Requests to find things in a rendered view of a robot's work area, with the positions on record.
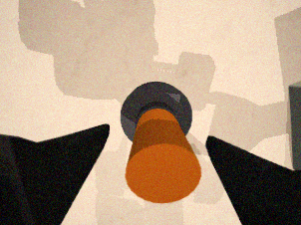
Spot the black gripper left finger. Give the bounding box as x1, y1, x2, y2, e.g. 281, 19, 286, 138
0, 123, 110, 225

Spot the dark grey round pedestal with silver shaft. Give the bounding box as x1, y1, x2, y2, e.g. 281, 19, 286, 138
120, 82, 192, 142

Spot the orange knob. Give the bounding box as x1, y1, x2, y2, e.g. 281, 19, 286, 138
125, 109, 201, 203

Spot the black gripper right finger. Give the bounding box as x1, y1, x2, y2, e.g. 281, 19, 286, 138
205, 135, 301, 225

